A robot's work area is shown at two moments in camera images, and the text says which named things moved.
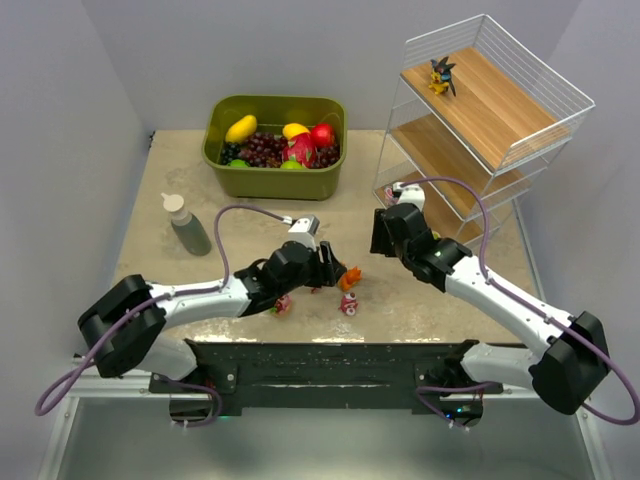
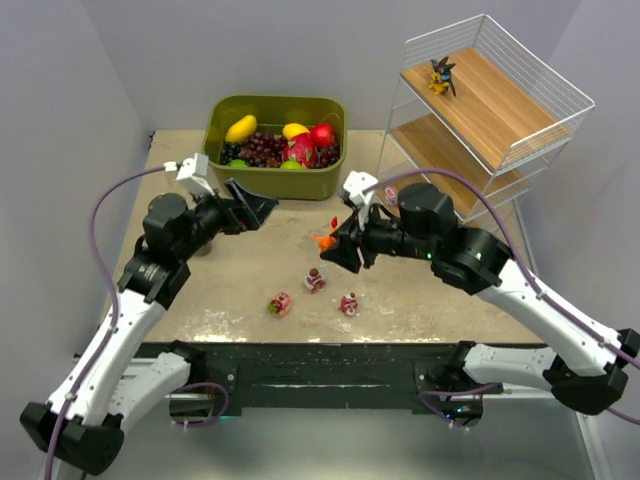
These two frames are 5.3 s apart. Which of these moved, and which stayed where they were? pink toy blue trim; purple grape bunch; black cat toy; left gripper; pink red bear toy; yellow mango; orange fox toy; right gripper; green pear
Moved: orange fox toy; right gripper; left gripper
Stayed: yellow mango; purple grape bunch; pink toy blue trim; black cat toy; green pear; pink red bear toy
